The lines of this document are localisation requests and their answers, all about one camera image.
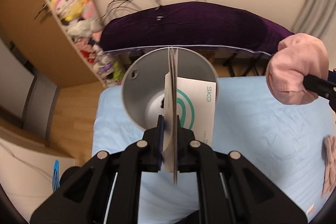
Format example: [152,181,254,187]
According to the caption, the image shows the pink terry cloth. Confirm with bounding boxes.
[266,33,330,105]

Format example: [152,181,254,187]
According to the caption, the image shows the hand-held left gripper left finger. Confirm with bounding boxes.
[30,115,168,224]

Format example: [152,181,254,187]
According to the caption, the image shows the grey door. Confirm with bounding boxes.
[0,40,61,140]

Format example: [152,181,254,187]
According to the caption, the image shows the wooden wardrobe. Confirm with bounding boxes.
[0,0,105,88]

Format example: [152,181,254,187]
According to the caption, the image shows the purple velvet cover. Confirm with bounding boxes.
[100,1,296,56]

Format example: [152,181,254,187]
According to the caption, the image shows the white booklet with green logo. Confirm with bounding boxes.
[163,47,217,186]

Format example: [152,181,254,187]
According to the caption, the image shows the black folding stand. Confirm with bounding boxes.
[223,53,263,77]

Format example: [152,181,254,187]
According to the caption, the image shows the bundle of thin cables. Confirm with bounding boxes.
[101,0,162,25]

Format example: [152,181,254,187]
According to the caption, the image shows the grey metal trash bin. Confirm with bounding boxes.
[121,47,218,132]

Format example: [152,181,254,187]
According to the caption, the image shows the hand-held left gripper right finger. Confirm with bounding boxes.
[175,115,307,224]

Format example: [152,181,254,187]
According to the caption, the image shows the shelf of plush toys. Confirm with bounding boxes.
[28,0,126,88]

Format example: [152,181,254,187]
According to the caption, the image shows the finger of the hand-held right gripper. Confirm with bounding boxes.
[302,70,336,109]

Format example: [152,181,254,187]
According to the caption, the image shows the light blue bed sheet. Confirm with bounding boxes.
[91,76,334,224]

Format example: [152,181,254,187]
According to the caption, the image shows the beige curtain beside purple cloth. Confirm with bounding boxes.
[291,0,336,38]

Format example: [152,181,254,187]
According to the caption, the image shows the cardboard box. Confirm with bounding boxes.
[0,124,76,203]

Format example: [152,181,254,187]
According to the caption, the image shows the blue hair clip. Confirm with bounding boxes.
[52,160,61,193]

